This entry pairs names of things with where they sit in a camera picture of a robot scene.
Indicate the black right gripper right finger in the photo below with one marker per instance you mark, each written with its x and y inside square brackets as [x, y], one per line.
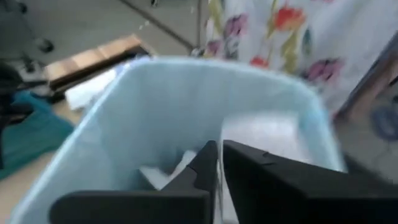
[264, 186]

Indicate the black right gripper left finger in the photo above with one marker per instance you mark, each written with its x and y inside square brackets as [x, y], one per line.
[202, 174]

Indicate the light blue trash bag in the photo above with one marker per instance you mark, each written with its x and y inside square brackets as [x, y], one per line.
[155, 109]

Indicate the white blue plastic package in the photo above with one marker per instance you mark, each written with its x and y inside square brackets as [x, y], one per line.
[90, 90]

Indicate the floral print curtain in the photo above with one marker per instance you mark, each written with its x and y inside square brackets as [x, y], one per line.
[326, 31]

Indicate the teal mesh cloth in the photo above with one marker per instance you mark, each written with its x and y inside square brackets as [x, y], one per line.
[34, 137]

